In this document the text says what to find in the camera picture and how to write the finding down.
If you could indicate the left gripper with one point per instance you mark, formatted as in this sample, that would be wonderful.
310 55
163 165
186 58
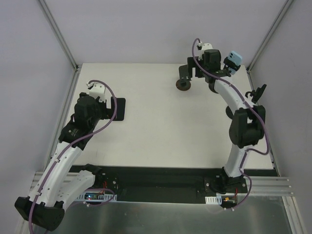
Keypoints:
113 108

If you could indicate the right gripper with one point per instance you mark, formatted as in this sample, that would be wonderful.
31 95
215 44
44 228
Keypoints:
190 67

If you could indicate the brown base metal phone stand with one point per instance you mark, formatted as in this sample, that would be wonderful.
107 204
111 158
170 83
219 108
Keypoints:
183 85

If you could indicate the black phone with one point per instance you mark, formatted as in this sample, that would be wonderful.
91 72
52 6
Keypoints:
120 109
258 93

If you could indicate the black round base phone stand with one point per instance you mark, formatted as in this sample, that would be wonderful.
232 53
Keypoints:
235 102

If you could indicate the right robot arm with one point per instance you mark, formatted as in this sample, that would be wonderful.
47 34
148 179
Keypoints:
246 128

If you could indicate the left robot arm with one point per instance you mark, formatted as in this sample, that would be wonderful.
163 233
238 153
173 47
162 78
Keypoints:
47 202

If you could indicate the black tall clamp phone stand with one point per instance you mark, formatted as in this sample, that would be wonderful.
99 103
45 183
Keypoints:
230 66

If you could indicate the light blue phone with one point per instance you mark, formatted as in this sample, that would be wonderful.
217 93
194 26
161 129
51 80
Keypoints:
236 57

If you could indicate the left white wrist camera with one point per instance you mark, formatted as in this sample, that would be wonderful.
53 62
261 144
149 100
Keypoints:
97 90

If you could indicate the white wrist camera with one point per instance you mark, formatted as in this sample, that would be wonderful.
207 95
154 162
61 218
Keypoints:
202 47
97 90

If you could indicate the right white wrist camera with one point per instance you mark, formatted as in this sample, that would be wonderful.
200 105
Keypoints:
202 47

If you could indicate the left white cable duct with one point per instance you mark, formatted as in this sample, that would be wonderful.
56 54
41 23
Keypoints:
96 196

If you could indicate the white cable duct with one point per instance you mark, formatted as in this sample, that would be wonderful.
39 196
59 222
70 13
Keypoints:
96 196
213 200

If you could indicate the left aluminium frame post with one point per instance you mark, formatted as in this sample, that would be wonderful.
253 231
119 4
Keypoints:
58 34

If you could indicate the aluminium frame post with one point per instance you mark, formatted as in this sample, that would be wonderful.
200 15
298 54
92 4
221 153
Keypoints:
58 34
268 36

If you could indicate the right aluminium frame post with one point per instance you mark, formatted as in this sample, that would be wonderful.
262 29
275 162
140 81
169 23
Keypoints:
268 36

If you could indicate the right white cable duct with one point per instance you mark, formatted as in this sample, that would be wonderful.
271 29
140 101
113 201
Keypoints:
213 200

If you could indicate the aluminium front rail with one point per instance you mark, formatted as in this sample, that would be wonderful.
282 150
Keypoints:
261 186

